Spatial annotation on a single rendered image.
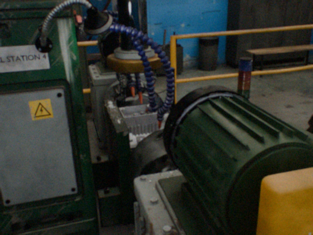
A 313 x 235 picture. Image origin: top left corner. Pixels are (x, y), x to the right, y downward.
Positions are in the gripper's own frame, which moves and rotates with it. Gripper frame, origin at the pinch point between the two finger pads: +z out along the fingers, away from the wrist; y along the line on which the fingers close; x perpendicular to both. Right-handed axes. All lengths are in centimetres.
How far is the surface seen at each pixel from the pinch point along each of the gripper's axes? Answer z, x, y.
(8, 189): 15, -5, 86
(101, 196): 28, -2, 61
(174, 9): 313, -430, -137
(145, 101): 33, -41, 37
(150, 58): -2, -33, 41
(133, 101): 32, -41, 42
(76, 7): 184, -288, 47
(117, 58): 1, -36, 51
